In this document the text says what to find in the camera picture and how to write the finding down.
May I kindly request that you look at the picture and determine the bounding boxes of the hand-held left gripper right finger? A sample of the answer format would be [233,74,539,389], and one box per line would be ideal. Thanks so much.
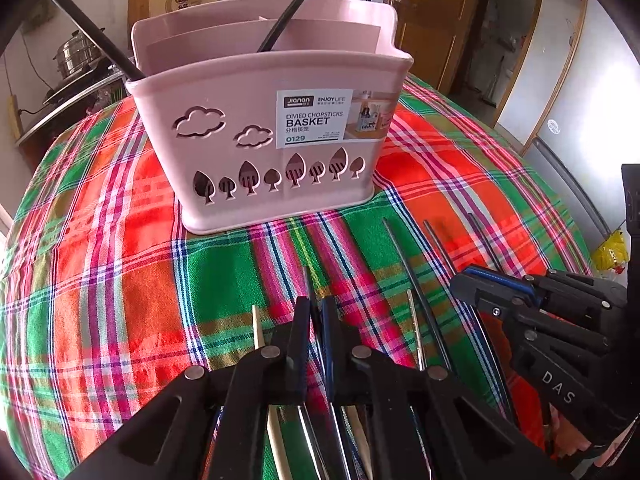
[320,296,571,480]

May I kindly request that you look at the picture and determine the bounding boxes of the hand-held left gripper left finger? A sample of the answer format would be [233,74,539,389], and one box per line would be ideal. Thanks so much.
[65,296,313,480]

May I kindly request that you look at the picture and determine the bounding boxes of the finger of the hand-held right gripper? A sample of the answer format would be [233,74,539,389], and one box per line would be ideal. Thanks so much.
[449,271,613,366]
[465,266,628,313]

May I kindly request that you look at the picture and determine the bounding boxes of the wooden chopstick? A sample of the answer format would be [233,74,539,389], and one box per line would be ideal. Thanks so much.
[347,405,373,480]
[251,305,293,480]

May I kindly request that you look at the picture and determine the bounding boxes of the steel chopstick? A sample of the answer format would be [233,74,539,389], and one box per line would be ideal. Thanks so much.
[422,219,458,278]
[406,289,427,372]

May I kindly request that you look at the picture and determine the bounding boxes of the black chopstick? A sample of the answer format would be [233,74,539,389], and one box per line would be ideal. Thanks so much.
[45,0,146,83]
[382,217,456,368]
[257,0,337,53]
[302,266,326,378]

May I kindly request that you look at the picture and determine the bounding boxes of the pink plastic chopstick basket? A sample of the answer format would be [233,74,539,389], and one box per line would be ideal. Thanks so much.
[125,0,413,235]

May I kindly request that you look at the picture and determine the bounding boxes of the person's right hand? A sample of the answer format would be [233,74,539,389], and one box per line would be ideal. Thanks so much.
[515,377,596,461]

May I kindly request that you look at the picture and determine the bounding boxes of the yellow plastic bag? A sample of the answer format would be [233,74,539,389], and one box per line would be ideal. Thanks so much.
[592,230,628,273]

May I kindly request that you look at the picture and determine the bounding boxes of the plaid tablecloth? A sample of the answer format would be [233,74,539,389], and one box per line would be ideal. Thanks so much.
[0,72,606,480]

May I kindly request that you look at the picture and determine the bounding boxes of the wooden door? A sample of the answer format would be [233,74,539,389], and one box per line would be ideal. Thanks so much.
[385,0,488,96]

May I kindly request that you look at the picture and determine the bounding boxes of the chopsticks in basket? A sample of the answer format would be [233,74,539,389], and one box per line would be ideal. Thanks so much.
[15,72,126,161]

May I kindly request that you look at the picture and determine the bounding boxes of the gas stove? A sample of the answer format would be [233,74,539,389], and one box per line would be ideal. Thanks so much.
[42,62,126,106]

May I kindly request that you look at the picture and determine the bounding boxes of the steel steamer pot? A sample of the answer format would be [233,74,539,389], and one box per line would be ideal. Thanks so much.
[52,30,108,81]

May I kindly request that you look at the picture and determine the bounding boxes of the wooden cutting board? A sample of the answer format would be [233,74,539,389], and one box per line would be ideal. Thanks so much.
[127,0,173,51]

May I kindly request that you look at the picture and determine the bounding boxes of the grey metal rail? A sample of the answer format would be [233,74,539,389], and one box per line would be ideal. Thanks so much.
[530,137,611,241]

